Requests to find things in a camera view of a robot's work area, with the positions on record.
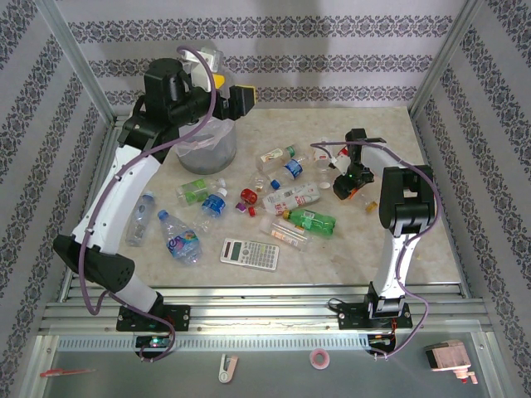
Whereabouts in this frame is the pink tape roll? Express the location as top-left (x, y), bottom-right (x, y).
top-left (309, 348), bottom-right (333, 370)

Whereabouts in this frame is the slotted metal cable duct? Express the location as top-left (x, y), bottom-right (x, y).
top-left (56, 335), bottom-right (371, 352)

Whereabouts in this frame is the pink block device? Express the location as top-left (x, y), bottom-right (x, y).
top-left (425, 339), bottom-right (478, 386)

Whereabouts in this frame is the white red print label bottle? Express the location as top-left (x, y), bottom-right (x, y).
top-left (247, 183), bottom-right (324, 218)

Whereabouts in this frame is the orange green label bottle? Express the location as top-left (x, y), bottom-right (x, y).
top-left (257, 143), bottom-right (300, 172)

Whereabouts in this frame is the grey metal mesh bin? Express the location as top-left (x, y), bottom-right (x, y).
top-left (173, 111), bottom-right (240, 176)

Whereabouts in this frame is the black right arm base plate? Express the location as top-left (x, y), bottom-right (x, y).
top-left (338, 302), bottom-right (414, 332)

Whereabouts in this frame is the green plastic bottle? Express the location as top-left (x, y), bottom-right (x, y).
top-left (283, 206), bottom-right (337, 240)

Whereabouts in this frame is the colourful label blue cap bottle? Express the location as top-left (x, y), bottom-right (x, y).
top-left (156, 209), bottom-right (203, 267)

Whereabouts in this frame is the short black cable loop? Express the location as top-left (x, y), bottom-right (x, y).
top-left (327, 297), bottom-right (348, 318)

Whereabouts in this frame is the pale blue cap bottle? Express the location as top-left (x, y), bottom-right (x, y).
top-left (125, 190), bottom-right (158, 248)

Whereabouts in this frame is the aluminium side rail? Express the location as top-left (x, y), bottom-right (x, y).
top-left (412, 115), bottom-right (477, 299)
top-left (57, 115), bottom-right (125, 302)

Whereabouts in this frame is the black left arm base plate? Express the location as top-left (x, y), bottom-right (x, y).
top-left (115, 304), bottom-right (192, 332)

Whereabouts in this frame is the clear plastic bin liner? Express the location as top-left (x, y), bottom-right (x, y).
top-left (176, 115), bottom-right (238, 155)

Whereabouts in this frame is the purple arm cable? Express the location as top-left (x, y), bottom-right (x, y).
top-left (309, 140), bottom-right (440, 361)
top-left (79, 45), bottom-right (217, 362)

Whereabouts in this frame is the white scientific calculator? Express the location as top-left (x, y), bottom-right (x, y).
top-left (219, 237), bottom-right (280, 273)

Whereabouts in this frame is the blue label white cap bottle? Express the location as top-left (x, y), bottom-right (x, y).
top-left (191, 187), bottom-right (230, 237)

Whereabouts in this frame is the aluminium frame cross rail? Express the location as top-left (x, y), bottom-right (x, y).
top-left (41, 284), bottom-right (497, 333)

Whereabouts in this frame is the aluminium corner post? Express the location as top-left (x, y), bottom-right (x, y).
top-left (35, 0), bottom-right (119, 125)
top-left (408, 0), bottom-right (485, 120)

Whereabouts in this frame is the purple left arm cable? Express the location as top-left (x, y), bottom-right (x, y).
top-left (79, 45), bottom-right (217, 362)

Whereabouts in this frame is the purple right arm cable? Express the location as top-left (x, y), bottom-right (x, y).
top-left (309, 140), bottom-right (440, 361)

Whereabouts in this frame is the clear round bottle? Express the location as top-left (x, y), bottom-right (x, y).
top-left (247, 172), bottom-right (269, 194)

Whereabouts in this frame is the red pen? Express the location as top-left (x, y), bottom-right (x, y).
top-left (40, 367), bottom-right (98, 379)

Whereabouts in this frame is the white pink cutter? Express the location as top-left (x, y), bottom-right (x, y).
top-left (217, 353), bottom-right (240, 385)

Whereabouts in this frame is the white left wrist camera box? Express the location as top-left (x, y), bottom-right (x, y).
top-left (183, 46), bottom-right (224, 91)

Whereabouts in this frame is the green label clear bottle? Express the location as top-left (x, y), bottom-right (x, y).
top-left (176, 177), bottom-right (228, 207)

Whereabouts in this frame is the clear bottle pink label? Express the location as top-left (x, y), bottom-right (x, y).
top-left (260, 216), bottom-right (311, 249)

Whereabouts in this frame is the white label orange mark bottle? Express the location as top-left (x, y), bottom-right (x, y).
top-left (311, 137), bottom-right (337, 172)

